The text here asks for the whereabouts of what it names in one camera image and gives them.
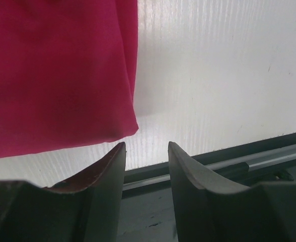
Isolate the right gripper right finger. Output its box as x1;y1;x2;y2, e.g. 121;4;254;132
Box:
168;142;248;241

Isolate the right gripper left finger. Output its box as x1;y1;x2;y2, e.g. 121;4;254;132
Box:
49;142;126;241

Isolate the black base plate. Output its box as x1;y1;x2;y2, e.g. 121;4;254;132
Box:
117;133;296;241

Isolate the pink t shirt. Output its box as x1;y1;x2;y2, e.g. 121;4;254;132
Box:
0;1;138;158

